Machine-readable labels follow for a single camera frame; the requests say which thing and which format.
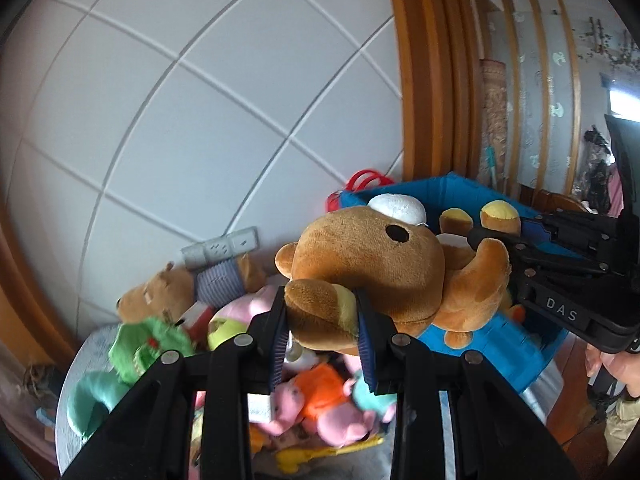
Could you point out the pink pig plush toy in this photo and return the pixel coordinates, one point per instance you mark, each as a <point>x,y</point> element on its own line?
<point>340,427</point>

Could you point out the grey wall socket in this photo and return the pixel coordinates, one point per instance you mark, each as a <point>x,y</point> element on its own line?
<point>220,247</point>

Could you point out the blue fabric storage box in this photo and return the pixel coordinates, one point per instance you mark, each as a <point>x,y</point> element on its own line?
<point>500,355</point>

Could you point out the brown teddy bear plush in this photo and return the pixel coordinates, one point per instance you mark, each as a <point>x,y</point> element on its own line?
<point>380,270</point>

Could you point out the red and white small box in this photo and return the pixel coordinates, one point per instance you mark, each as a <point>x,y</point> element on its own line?
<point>196,320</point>

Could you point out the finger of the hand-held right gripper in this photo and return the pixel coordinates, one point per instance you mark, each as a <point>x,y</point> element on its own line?
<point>532,232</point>
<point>545,260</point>

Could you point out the person's beige pants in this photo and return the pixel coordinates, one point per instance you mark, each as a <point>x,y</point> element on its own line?
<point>625,430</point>

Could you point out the white round desktop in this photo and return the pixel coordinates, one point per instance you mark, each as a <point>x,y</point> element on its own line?
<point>82,455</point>

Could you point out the brown bear plush striped shirt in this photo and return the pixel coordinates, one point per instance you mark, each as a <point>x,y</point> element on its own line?
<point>165,290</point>

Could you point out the mint green plush toy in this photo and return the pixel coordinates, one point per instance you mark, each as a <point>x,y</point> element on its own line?
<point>92,397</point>

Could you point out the pink plush with green face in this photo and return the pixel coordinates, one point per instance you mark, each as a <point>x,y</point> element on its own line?
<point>235,320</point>

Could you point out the hanging dark clothes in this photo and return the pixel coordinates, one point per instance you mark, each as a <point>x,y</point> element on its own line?
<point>600,170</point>

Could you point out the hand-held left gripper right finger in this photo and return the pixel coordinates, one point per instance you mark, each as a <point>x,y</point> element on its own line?
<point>366,355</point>

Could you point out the teal plush toy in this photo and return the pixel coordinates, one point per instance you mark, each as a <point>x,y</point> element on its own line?
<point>372,397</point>

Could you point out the patterned wall hanging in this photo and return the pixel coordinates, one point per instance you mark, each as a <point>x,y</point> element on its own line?
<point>494,120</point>

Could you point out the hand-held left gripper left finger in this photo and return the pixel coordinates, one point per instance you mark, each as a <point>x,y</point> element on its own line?
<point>278,332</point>

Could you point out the wooden slat partition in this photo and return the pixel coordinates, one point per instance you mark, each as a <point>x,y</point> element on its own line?
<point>530,60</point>

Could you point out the wooden door frame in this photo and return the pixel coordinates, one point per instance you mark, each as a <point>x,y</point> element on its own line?
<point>430,60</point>

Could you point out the person's right hand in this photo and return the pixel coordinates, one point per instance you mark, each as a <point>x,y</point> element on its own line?
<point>617,370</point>

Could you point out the yellow plastic toy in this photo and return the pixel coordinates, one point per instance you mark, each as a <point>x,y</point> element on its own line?
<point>310,455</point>

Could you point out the orange plush toy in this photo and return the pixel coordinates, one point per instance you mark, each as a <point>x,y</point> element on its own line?
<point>320,390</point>

